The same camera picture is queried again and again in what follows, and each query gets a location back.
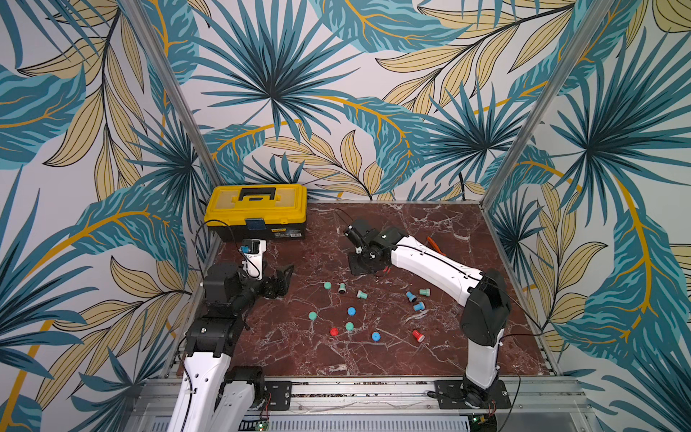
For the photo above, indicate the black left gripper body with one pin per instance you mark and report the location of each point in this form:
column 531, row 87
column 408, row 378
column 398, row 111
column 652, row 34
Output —
column 265, row 287

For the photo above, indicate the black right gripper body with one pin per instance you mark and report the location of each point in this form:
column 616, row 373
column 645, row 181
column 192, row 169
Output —
column 364, row 255

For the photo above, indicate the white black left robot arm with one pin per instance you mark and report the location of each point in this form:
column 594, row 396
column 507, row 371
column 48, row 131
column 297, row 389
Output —
column 215, row 396

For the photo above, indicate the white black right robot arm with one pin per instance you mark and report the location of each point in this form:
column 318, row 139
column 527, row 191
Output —
column 482, row 294

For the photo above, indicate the yellow black toolbox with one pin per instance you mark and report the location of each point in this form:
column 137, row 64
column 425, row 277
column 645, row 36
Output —
column 268, row 212

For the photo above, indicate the orange handled pliers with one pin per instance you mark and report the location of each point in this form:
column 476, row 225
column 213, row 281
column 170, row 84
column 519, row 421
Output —
column 433, row 245

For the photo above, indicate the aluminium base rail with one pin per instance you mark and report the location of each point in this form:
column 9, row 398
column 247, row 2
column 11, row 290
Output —
column 522, row 403

